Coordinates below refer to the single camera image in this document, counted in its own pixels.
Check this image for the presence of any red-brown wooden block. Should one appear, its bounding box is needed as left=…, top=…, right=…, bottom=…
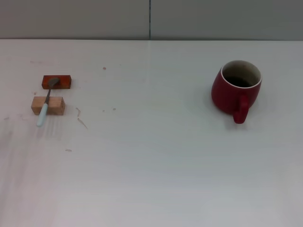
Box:
left=42, top=75, right=72, bottom=90

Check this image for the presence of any light blue handled spoon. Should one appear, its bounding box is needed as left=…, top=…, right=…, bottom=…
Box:
left=36, top=77, right=60, bottom=128

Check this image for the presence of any red ceramic cup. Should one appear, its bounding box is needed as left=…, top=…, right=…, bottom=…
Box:
left=211, top=60, right=263, bottom=124

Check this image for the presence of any light wooden block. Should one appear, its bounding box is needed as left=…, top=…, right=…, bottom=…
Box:
left=31, top=96, right=66, bottom=116

